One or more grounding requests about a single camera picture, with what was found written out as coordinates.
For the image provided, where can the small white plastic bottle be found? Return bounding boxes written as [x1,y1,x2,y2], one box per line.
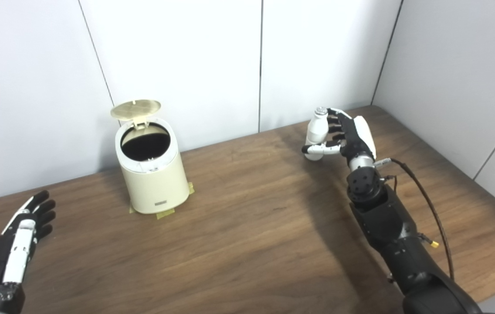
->
[305,107,329,161]

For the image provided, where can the cream round bin lid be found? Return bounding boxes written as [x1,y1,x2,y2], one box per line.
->
[110,99,162,127]

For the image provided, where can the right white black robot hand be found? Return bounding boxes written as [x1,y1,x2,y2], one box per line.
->
[302,108,377,161]

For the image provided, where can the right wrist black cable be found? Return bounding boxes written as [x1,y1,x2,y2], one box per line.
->
[374,158,455,282]

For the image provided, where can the cream-colored plastic bin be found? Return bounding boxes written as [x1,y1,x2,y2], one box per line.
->
[110,99,190,215]

